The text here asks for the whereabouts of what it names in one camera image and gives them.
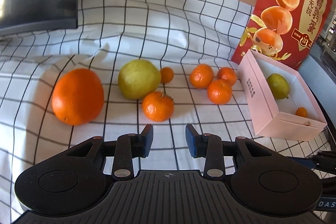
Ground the silver computer case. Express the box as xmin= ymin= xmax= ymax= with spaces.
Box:
xmin=318 ymin=0 xmax=336 ymax=75

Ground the red printed bag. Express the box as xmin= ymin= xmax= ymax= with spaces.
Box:
xmin=231 ymin=0 xmax=333 ymax=69

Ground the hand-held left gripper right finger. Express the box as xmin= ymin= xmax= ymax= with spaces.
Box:
xmin=185 ymin=124 xmax=275 ymax=180

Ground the large yellow-green fruit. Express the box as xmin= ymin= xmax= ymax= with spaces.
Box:
xmin=118 ymin=59 xmax=162 ymax=101

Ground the mandarin with stem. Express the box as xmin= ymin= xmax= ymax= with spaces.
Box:
xmin=142 ymin=91 xmax=175 ymax=122

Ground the pink cardboard box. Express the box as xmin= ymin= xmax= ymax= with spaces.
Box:
xmin=238 ymin=49 xmax=328 ymax=141

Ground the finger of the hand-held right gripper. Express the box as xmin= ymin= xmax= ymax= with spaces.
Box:
xmin=286 ymin=151 xmax=336 ymax=171

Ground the white checked cloth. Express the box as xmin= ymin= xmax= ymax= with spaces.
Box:
xmin=0 ymin=0 xmax=330 ymax=214

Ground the large orange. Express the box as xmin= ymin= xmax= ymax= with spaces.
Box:
xmin=52 ymin=68 xmax=105 ymax=126

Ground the small mandarin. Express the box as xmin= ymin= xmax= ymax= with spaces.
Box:
xmin=160 ymin=67 xmax=174 ymax=83

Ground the green pear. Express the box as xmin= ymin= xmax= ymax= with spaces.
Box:
xmin=266 ymin=73 xmax=290 ymax=100

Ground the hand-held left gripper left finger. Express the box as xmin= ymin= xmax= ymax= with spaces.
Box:
xmin=62 ymin=124 xmax=154 ymax=180

